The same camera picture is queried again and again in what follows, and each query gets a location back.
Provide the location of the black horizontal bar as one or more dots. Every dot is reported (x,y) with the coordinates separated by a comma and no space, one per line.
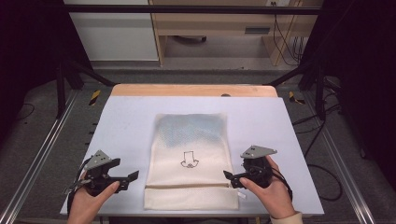
(186,9)

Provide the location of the person's right hand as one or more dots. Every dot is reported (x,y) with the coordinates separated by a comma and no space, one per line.
(274,199)

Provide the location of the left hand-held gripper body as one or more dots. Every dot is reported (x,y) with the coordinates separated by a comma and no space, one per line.
(99,174)

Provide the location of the black metal stand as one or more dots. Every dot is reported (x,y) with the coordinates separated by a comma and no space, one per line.
(319,90)
(60,87)

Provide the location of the person's left hand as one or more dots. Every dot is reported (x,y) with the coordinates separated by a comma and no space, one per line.
(84,202)

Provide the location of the white cabinet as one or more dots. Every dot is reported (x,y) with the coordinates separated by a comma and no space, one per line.
(115,34)

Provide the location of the aluminium rail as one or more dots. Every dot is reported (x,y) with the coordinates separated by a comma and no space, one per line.
(40,149)
(339,155)

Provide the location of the yellow black tape strip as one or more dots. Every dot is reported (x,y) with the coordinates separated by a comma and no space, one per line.
(294,98)
(94,97)

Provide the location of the wooden desk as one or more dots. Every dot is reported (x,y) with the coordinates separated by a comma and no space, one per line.
(218,25)

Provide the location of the black curtain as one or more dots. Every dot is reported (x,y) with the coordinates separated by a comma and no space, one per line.
(364,77)
(28,62)

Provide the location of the dark chair base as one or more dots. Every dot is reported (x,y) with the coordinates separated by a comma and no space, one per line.
(190,39)

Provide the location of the cream mesh laundry bag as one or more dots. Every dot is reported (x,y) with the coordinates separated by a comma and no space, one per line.
(190,161)

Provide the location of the white table mat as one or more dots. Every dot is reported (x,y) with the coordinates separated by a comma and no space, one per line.
(130,124)

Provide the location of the wooden table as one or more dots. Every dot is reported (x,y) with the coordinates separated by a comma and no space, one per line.
(186,90)

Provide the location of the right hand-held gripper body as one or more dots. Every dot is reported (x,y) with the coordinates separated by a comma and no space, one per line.
(258,171)

